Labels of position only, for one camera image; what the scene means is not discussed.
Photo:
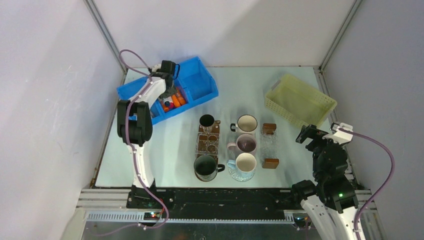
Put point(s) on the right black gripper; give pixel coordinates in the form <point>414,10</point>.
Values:
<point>310,131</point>

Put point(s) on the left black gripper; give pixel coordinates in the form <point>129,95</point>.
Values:
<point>172,91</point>

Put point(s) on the clear holder with brown lid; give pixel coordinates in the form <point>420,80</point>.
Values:
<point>268,143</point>

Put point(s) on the cream mug with black rim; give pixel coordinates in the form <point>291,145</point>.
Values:
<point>246,124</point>

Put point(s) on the pink mug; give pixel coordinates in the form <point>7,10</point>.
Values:
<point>245,143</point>

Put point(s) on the brown metallic cup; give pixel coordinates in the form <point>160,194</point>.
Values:
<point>208,124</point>

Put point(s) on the light blue mug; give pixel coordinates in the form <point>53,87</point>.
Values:
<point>245,162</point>

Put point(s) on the clear textured two-hole holder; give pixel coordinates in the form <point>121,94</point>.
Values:
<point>207,144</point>

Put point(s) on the brown wooden oval tray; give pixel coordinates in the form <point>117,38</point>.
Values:
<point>207,143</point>

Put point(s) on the dark green mug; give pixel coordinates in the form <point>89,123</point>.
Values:
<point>206,168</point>

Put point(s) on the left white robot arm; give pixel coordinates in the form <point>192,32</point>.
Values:
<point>134,120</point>

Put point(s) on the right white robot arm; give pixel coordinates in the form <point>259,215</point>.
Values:
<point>330,199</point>

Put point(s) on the white toothpaste tube dark cap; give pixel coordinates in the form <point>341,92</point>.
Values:
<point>168,102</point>

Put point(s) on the orange Beyou toothpaste tube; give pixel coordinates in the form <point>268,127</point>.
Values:
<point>180,97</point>

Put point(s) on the clear textured oval tray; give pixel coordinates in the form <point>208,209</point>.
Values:
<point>241,176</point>

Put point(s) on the blue three-compartment bin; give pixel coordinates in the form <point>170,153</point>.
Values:
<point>196,85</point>

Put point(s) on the small orange tube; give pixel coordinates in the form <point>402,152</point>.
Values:
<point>165,107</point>

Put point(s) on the cream perforated basket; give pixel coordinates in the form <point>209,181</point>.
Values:
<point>298,102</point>

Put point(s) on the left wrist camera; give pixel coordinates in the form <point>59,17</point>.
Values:
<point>155,68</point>

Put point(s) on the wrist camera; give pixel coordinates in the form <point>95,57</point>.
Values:
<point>155,68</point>
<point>341,132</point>

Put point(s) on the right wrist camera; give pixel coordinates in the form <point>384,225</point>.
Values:
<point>341,132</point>

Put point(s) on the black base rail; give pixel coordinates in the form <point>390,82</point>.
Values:
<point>228,204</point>

